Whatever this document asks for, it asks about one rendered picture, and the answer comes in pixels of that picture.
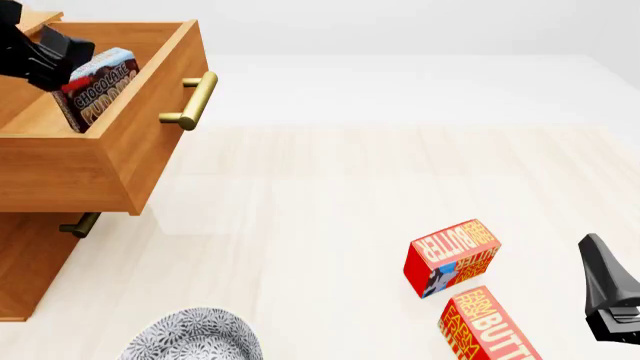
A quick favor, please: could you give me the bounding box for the red butter box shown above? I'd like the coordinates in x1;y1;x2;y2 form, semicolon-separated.
437;285;544;360
403;218;503;300

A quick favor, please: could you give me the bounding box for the chocolate pudding box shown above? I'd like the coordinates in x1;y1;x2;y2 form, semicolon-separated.
52;47;141;135

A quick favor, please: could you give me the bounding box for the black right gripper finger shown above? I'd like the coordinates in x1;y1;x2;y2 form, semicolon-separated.
578;232;640;315

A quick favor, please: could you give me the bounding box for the wooden cabinet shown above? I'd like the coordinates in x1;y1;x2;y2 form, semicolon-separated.
0;10;102;323

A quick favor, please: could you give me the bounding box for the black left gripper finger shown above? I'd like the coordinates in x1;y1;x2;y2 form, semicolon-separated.
38;24;97;72

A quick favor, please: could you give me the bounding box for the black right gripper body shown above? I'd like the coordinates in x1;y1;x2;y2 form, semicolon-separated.
584;297;640;344

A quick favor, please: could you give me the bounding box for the brass drawer handle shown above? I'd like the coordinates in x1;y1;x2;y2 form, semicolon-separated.
158;70;219;132
58;211;102;240

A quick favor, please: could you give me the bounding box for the patterned grey bowl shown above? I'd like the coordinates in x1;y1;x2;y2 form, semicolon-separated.
117;306;265;360

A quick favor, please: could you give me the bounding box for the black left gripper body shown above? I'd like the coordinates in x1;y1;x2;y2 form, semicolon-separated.
0;26;77;93

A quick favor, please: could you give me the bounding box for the wooden drawer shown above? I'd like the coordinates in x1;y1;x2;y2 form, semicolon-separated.
0;18;210;217

